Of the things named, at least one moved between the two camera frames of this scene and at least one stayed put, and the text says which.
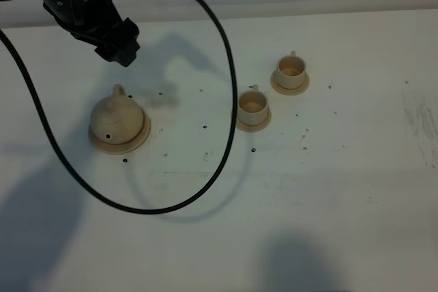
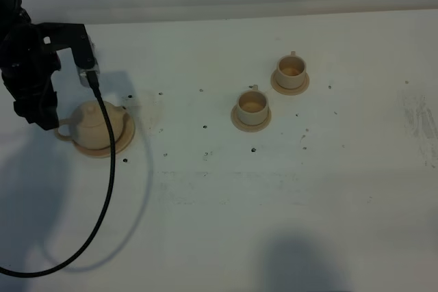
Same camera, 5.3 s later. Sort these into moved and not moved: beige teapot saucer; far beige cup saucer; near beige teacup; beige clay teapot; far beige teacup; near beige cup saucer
Moved: beige teapot saucer; beige clay teapot
Not moved: far beige teacup; far beige cup saucer; near beige cup saucer; near beige teacup
